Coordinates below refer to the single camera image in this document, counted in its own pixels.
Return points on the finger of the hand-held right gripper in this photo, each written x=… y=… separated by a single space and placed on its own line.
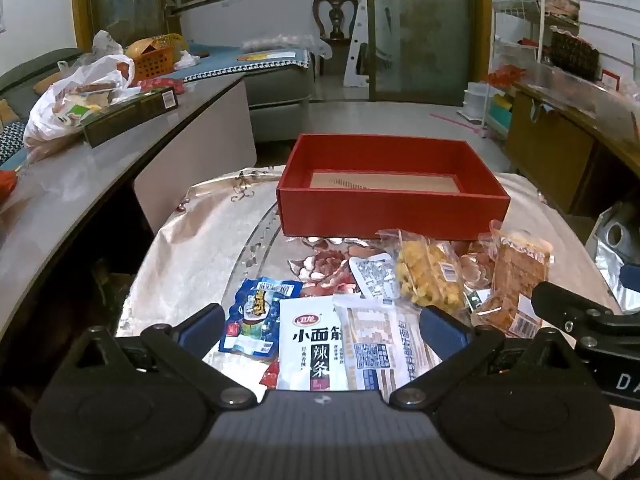
x=565 y=310

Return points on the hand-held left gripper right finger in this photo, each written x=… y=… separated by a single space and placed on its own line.
x=441 y=331

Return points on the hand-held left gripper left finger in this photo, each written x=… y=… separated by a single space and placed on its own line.
x=200 y=326

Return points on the blue snack packet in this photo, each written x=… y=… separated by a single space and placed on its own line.
x=255 y=320

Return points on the orange snack packet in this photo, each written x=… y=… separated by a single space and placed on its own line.
x=515 y=275

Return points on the clear bag of yellow snacks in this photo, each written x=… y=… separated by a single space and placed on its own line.
x=425 y=270

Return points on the red white striped snack packet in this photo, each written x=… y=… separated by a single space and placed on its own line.
x=375 y=330

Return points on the red gummy candy packet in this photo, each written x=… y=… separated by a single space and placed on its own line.
x=271 y=377

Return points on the white printed snack pouch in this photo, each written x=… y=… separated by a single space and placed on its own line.
x=372 y=275

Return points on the white black-label snack packet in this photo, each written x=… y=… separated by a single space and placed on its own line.
x=310 y=345

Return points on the red cardboard box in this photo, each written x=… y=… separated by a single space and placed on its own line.
x=390 y=210

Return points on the silver foil bag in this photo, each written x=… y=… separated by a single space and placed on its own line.
x=607 y=260

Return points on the floral shiny tablecloth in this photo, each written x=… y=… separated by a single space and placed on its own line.
x=200 y=260

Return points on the wooden cabinet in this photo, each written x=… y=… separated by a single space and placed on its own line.
x=550 y=150

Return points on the pink fly swatter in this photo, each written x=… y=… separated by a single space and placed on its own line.
x=460 y=124

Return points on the teal storage drawer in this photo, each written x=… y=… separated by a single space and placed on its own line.
x=500 y=112

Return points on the clear plastic tray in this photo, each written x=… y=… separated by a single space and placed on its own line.
x=580 y=95

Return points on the dark green box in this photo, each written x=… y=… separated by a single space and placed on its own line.
x=125 y=117

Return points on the white plastic containers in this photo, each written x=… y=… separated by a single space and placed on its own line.
x=474 y=102

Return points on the red bag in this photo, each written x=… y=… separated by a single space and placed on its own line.
x=7 y=185

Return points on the red orange paper ornament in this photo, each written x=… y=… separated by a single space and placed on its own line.
x=502 y=76

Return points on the dark woven basket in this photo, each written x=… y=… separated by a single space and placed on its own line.
x=575 y=55

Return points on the orange plastic basket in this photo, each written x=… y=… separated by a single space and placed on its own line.
x=155 y=65

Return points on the white crumpled tissue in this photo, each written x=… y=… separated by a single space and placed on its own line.
x=186 y=60

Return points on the teal sofa cover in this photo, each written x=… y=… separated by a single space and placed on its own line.
x=225 y=60

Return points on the white plastic shopping bag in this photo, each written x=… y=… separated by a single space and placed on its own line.
x=90 y=72

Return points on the white yellow paper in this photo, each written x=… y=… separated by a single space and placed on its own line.
x=265 y=56

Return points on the glass sliding door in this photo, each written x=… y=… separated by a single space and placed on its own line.
x=435 y=35

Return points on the crumpled clear plastic bag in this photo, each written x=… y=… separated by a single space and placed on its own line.
x=106 y=42

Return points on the dark wooden chair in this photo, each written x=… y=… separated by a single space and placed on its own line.
x=335 y=10

